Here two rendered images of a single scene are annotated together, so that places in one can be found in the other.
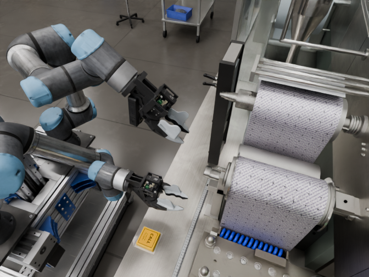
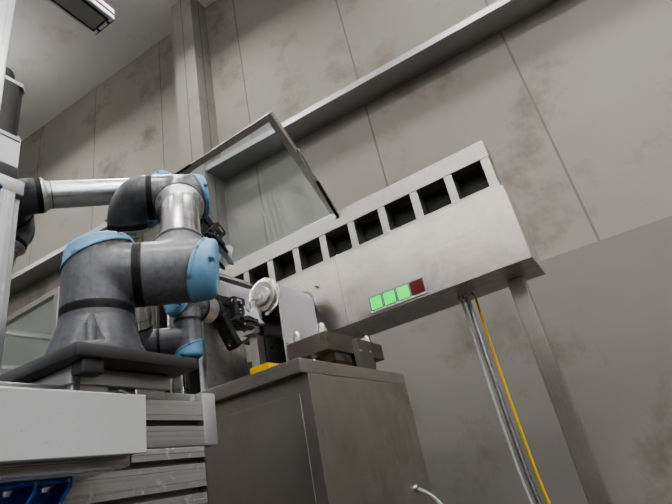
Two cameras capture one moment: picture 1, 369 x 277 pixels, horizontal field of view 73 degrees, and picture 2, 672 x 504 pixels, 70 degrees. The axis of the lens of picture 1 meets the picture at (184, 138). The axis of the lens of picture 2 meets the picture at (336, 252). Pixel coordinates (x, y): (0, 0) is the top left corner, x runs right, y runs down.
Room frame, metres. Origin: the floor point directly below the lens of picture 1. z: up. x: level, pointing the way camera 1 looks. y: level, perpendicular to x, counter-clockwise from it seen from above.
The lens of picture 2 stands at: (-0.10, 1.50, 0.59)
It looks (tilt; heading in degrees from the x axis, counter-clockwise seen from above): 25 degrees up; 277
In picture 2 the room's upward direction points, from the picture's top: 12 degrees counter-clockwise
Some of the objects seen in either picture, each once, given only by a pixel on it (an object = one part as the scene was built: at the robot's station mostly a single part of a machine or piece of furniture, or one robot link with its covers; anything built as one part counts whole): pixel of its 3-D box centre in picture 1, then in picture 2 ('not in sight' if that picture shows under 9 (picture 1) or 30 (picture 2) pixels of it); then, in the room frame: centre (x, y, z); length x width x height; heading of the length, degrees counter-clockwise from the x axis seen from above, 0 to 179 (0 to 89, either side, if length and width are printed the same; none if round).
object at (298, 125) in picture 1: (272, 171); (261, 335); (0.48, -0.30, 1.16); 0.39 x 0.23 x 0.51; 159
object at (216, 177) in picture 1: (214, 194); (255, 349); (0.45, -0.11, 1.05); 0.06 x 0.05 x 0.31; 69
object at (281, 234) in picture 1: (259, 227); (301, 331); (0.30, -0.23, 1.11); 0.23 x 0.01 x 0.18; 69
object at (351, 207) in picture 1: (346, 203); not in sight; (0.29, -0.42, 1.28); 0.06 x 0.05 x 0.02; 69
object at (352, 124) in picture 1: (348, 123); not in sight; (0.53, -0.50, 1.33); 0.07 x 0.07 x 0.07; 69
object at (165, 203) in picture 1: (169, 203); (255, 316); (0.38, 0.05, 1.12); 0.09 x 0.03 x 0.06; 60
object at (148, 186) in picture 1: (144, 186); (225, 312); (0.44, 0.14, 1.12); 0.12 x 0.08 x 0.09; 69
